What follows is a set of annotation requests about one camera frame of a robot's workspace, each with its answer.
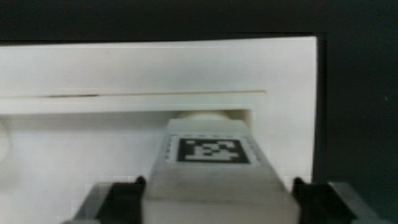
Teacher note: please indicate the white obstacle fence bar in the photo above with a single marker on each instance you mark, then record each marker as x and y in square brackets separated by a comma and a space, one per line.
[245, 75]

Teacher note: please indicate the white table leg four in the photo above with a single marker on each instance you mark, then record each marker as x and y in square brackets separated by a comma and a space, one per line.
[214, 185]

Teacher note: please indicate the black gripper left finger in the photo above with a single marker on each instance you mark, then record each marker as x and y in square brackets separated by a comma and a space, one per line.
[113, 204]

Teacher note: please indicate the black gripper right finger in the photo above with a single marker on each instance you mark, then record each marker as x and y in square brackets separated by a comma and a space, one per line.
[332, 203]

